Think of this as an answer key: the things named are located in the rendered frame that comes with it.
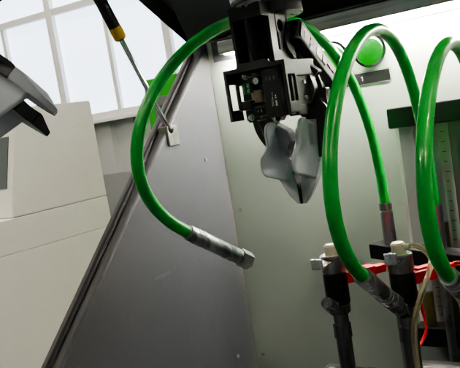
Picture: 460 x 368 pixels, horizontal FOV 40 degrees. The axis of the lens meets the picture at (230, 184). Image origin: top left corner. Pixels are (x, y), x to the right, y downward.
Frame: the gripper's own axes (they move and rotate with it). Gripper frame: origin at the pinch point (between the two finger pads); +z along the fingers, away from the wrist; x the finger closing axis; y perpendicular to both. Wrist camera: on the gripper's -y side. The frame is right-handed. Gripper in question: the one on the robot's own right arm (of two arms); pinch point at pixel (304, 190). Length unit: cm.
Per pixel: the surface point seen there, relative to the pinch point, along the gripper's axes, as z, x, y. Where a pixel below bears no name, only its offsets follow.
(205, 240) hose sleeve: 4.0, -10.7, 5.0
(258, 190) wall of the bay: 4.0, -25.1, -32.3
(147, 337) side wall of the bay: 20.3, -30.9, -4.6
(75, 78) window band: -68, -390, -358
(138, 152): -7.1, -13.3, 10.7
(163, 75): -14.8, -11.5, 6.4
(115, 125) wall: -20, -356, -361
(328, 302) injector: 13.1, 0.3, -1.1
